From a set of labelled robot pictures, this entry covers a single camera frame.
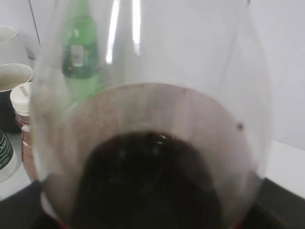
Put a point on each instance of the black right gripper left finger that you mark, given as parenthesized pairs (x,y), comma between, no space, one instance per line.
(23,210)

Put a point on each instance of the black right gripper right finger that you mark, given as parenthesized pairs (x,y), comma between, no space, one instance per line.
(275,208)

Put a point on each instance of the cola bottle red label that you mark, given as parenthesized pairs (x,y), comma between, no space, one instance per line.
(176,134)

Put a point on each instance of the black cup white interior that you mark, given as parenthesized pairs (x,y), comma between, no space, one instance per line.
(15,81)

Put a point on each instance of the clear water bottle green label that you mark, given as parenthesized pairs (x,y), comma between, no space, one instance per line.
(8,158)

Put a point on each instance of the brown drink bottle cream cap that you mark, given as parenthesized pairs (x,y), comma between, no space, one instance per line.
(23,124)

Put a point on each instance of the white ceramic mug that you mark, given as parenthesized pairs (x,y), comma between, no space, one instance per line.
(12,49)

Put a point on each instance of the green soda bottle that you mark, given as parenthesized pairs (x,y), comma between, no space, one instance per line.
(80,63)

